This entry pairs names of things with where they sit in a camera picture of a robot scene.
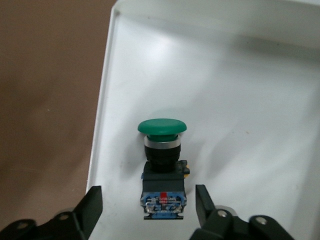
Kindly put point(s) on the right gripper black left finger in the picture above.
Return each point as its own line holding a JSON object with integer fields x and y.
{"x": 62, "y": 225}

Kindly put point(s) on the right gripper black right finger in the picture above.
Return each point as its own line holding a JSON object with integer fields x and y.
{"x": 220, "y": 227}

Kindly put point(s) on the green mushroom pushbutton switch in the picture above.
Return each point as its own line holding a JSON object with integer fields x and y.
{"x": 162, "y": 126}

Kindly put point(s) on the white cabinet drawer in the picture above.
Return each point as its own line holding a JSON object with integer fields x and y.
{"x": 225, "y": 100}

